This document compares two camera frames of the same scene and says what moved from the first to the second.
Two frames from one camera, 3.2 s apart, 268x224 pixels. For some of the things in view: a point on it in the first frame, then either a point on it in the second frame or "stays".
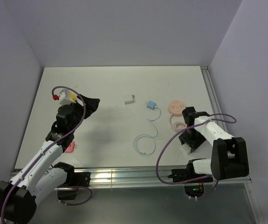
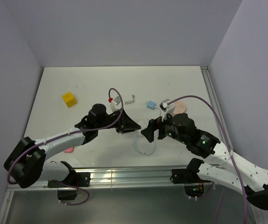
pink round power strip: x=175 y=107 stays
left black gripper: x=91 y=104 to x=125 y=124
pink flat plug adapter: x=71 y=148 stays
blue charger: x=150 y=104 stays
